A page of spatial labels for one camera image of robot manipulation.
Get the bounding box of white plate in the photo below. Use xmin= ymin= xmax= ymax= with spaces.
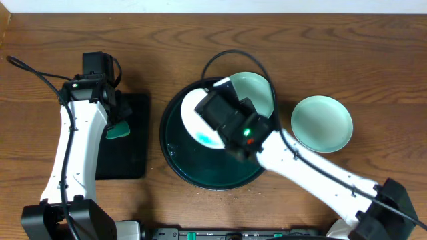
xmin=181 ymin=88 xmax=225 ymax=149

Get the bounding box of pale green plate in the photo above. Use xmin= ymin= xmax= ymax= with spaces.
xmin=229 ymin=72 xmax=274 ymax=118

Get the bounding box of green scouring sponge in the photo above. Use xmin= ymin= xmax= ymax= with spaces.
xmin=105 ymin=120 xmax=130 ymax=139

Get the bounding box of light green plate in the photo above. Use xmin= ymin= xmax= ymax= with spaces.
xmin=291 ymin=95 xmax=354 ymax=153

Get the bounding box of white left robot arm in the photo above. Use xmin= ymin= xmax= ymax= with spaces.
xmin=21 ymin=51 xmax=143 ymax=239

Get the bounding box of dark round tray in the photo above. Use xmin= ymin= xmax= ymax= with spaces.
xmin=160 ymin=77 xmax=264 ymax=191

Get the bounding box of black rectangular mat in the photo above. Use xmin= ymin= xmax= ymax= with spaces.
xmin=95 ymin=93 xmax=151 ymax=180

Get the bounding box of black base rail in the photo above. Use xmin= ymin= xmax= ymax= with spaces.
xmin=151 ymin=228 xmax=321 ymax=240

